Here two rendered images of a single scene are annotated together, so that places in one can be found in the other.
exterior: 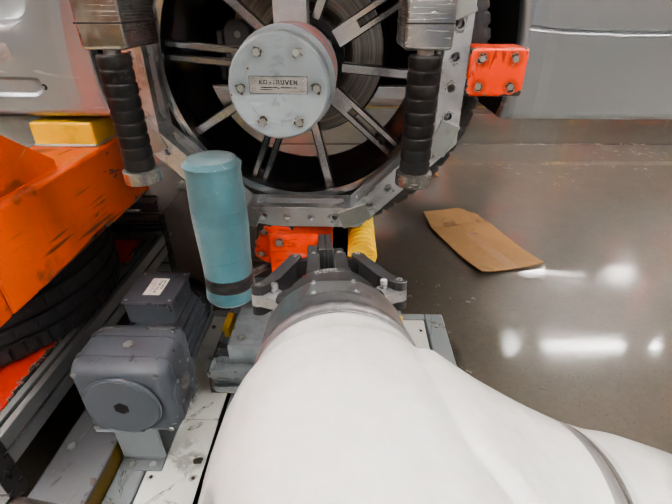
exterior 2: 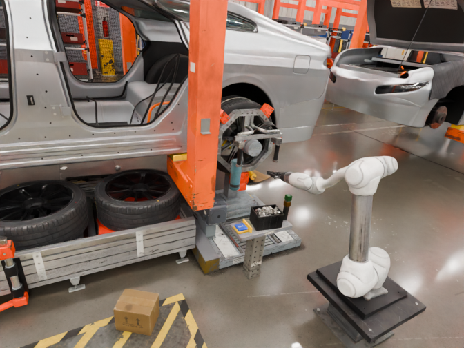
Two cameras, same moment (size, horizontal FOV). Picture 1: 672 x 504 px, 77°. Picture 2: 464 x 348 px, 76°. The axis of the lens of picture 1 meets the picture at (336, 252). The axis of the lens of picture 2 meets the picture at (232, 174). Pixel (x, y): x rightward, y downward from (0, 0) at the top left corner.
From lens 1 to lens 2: 1.99 m
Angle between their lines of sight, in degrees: 27
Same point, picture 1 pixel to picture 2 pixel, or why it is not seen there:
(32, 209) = not seen: hidden behind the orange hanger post
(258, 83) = (252, 148)
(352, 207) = (253, 166)
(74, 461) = (199, 238)
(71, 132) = (184, 157)
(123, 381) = (221, 208)
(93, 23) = (241, 145)
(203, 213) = (237, 170)
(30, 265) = not seen: hidden behind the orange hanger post
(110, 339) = not seen: hidden behind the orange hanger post
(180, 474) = (221, 237)
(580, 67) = (285, 134)
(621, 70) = (291, 133)
